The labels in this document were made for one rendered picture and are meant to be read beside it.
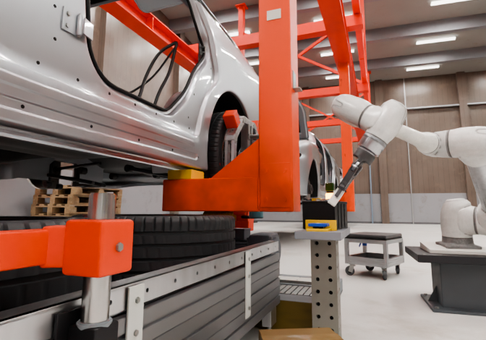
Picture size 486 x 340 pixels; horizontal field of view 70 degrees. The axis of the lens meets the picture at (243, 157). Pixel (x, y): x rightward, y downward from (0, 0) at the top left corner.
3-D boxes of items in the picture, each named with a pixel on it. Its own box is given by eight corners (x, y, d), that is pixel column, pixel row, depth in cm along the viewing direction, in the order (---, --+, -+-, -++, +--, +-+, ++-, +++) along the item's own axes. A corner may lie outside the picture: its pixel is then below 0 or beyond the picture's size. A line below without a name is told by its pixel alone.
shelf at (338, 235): (314, 232, 170) (314, 226, 171) (350, 234, 164) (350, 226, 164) (294, 239, 130) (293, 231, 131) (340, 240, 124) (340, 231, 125)
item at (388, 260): (388, 281, 264) (385, 235, 269) (343, 275, 288) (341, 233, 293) (406, 273, 296) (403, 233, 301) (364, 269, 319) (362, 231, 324)
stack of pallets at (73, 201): (83, 236, 692) (87, 189, 706) (121, 237, 665) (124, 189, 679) (24, 241, 569) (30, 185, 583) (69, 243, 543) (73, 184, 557)
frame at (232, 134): (254, 202, 250) (254, 129, 258) (262, 202, 248) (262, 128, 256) (223, 201, 200) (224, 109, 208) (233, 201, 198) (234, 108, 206)
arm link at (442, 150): (414, 130, 167) (445, 126, 158) (426, 136, 180) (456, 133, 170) (415, 157, 165) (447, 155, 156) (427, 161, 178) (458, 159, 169)
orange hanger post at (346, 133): (312, 211, 579) (309, 71, 616) (355, 211, 555) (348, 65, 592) (310, 211, 564) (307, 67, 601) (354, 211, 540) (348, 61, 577)
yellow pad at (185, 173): (181, 181, 192) (181, 173, 193) (204, 181, 187) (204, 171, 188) (167, 179, 179) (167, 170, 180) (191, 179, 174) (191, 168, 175)
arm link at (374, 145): (386, 147, 132) (377, 160, 132) (364, 135, 135) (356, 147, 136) (387, 142, 123) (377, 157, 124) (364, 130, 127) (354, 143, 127)
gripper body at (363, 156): (375, 155, 124) (361, 176, 125) (376, 158, 132) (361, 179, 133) (357, 144, 127) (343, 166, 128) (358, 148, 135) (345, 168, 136)
